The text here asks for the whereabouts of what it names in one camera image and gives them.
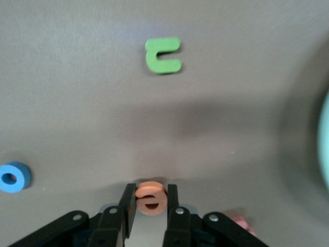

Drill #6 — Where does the orange foam letter e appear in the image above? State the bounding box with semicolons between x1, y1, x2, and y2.
135;181;168;216

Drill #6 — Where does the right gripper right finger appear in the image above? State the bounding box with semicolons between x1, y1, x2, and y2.
163;184;270;247

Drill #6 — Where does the green foam letter u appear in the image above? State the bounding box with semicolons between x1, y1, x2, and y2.
144;37;183;75

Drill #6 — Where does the pink foam letter w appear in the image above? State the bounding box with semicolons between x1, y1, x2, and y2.
230;215;258;239

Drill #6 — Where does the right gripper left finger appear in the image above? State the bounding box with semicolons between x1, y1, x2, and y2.
7;183;137;247

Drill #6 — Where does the blue foam letter o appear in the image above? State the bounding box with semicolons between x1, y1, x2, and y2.
0;161;32;194

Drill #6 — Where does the light green plate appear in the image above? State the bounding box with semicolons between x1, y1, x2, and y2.
317;89;329;190

